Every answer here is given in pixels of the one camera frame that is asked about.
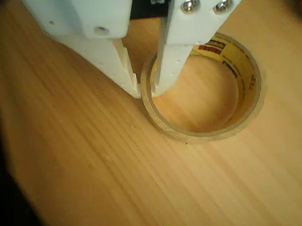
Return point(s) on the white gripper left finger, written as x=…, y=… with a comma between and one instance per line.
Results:
x=92, y=15

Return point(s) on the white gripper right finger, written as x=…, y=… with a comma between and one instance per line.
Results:
x=193, y=27

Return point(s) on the beige tape roll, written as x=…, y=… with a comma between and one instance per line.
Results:
x=251, y=77

